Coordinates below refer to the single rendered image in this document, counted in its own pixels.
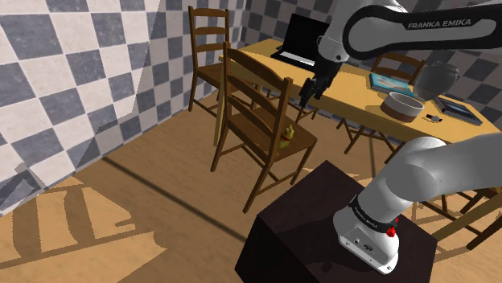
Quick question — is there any yellow wooden table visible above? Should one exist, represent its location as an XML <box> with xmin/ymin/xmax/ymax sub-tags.
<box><xmin>213</xmin><ymin>38</ymin><xmax>502</xmax><ymax>242</ymax></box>

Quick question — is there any grey round jar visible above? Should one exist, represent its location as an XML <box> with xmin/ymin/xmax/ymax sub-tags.
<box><xmin>412</xmin><ymin>59</ymin><xmax>460</xmax><ymax>102</ymax></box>

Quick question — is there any dark robot stand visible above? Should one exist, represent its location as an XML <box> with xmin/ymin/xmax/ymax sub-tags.
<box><xmin>234</xmin><ymin>159</ymin><xmax>438</xmax><ymax>283</ymax></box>

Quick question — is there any brown and white bowl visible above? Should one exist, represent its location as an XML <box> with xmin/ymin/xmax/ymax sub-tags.
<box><xmin>380</xmin><ymin>91</ymin><xmax>426</xmax><ymax>124</ymax></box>

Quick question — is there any dark flat tablet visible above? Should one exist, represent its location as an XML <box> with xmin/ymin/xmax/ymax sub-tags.
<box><xmin>432</xmin><ymin>96</ymin><xmax>484</xmax><ymax>127</ymax></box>

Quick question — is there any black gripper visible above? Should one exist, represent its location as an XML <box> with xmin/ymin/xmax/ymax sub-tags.
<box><xmin>298</xmin><ymin>57</ymin><xmax>344</xmax><ymax>108</ymax></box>

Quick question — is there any yellow figure with red collar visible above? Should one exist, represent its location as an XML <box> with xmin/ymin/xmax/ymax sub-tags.
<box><xmin>278</xmin><ymin>124</ymin><xmax>295</xmax><ymax>150</ymax></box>

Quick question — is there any black laptop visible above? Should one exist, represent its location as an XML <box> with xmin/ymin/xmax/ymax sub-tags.
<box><xmin>270</xmin><ymin>13</ymin><xmax>331</xmax><ymax>72</ymax></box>

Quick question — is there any teal book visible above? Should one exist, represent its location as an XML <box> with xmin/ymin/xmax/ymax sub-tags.
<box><xmin>368</xmin><ymin>72</ymin><xmax>418</xmax><ymax>99</ymax></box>

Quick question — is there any brown wooden ladder-back chair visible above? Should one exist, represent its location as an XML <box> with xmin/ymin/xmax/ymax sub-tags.
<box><xmin>411</xmin><ymin>187</ymin><xmax>502</xmax><ymax>252</ymax></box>
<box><xmin>336</xmin><ymin>51</ymin><xmax>427</xmax><ymax>164</ymax></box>
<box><xmin>210</xmin><ymin>40</ymin><xmax>319</xmax><ymax>215</ymax></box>
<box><xmin>187</xmin><ymin>5</ymin><xmax>261</xmax><ymax>118</ymax></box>

